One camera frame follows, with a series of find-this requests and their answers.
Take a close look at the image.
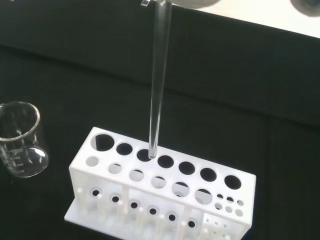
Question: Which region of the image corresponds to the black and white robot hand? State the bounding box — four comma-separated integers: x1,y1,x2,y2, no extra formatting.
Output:
171,0,220,10

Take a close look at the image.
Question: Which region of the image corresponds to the black bench cloth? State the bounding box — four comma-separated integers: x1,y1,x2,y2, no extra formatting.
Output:
0,0,320,240

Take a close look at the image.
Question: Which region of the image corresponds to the clear glass beaker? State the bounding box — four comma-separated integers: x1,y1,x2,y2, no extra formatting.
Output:
0,100,50,179

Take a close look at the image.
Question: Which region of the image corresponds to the white test tube rack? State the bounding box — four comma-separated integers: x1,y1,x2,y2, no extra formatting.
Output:
64,126,257,240

